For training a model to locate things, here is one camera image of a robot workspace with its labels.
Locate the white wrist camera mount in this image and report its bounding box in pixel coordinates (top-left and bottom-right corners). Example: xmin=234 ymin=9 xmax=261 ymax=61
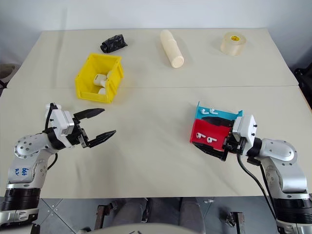
xmin=231 ymin=114 xmax=258 ymax=152
xmin=45 ymin=102 xmax=75 ymax=137

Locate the rusty brown metal bracket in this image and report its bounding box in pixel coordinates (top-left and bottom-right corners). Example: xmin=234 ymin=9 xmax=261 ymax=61
xmin=96 ymin=201 xmax=118 ymax=230
xmin=226 ymin=211 xmax=245 ymax=234

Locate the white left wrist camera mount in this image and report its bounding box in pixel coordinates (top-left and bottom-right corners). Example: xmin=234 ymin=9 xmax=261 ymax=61
xmin=45 ymin=102 xmax=75 ymax=137

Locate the silver robot torso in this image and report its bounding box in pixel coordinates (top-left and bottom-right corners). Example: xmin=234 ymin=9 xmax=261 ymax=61
xmin=84 ymin=221 xmax=186 ymax=234

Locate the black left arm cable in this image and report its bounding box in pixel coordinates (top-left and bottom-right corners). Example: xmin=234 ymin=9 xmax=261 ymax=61
xmin=43 ymin=103 xmax=59 ymax=172

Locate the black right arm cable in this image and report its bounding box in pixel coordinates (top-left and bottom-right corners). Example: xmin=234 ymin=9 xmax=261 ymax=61
xmin=237 ymin=154 xmax=279 ymax=221

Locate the red plastic tray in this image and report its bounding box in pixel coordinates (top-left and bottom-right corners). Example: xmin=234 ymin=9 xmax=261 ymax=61
xmin=189 ymin=118 xmax=233 ymax=152

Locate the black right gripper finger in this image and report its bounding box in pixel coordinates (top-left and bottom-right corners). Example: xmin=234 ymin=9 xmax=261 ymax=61
xmin=201 ymin=116 xmax=235 ymax=128
xmin=193 ymin=142 xmax=229 ymax=162

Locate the crumpled black plastic bag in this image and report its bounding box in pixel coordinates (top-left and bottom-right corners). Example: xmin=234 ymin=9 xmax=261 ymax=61
xmin=100 ymin=34 xmax=129 ymax=54

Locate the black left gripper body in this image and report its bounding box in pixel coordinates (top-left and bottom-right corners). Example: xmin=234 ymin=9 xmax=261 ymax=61
xmin=64 ymin=118 xmax=89 ymax=149

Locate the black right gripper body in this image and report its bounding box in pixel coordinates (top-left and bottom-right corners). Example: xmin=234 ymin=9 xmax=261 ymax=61
xmin=222 ymin=130 xmax=247 ymax=157

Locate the clear adhesive tape roll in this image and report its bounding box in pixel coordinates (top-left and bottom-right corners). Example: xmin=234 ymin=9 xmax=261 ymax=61
xmin=220 ymin=31 xmax=248 ymax=57

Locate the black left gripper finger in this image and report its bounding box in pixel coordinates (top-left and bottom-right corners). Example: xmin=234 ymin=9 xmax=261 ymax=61
xmin=74 ymin=108 xmax=106 ymax=120
xmin=86 ymin=130 xmax=117 ymax=148

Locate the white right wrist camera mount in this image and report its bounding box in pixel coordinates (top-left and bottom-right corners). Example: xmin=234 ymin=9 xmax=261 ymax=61
xmin=231 ymin=114 xmax=258 ymax=152

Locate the yellow plastic bin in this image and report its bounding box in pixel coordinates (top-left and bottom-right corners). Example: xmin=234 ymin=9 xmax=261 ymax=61
xmin=74 ymin=53 xmax=125 ymax=104

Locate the blue plastic tray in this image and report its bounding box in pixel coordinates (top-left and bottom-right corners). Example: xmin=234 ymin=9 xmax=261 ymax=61
xmin=195 ymin=100 xmax=245 ymax=123

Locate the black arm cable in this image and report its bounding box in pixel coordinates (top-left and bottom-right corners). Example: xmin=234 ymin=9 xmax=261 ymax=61
xmin=237 ymin=154 xmax=279 ymax=221
xmin=43 ymin=103 xmax=59 ymax=172

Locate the round grey beige object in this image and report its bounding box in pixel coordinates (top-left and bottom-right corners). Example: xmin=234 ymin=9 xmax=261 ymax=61
xmin=0 ymin=63 xmax=19 ymax=86

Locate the cream paper cup stack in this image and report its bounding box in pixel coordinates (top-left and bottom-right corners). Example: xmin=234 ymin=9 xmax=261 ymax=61
xmin=159 ymin=29 xmax=185 ymax=69

